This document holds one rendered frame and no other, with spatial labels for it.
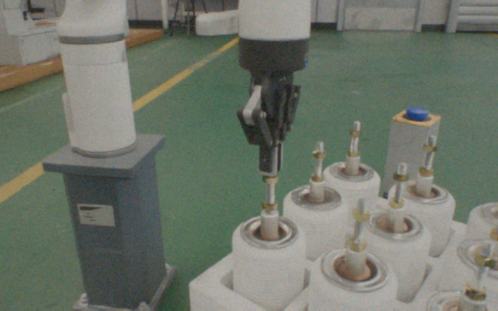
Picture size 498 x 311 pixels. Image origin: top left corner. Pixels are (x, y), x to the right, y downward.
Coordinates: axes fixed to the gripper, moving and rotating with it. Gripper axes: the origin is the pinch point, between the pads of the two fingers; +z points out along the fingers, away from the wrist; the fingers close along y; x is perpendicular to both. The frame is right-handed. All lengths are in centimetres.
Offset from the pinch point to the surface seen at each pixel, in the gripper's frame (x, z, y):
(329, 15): 134, 18, 487
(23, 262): 57, 36, 1
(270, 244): -1.4, 10.2, -2.6
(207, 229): 29, 36, 29
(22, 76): 207, 32, 112
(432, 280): -20.2, 17.5, 9.2
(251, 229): 2.2, 10.3, -0.7
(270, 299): -2.2, 17.3, -4.2
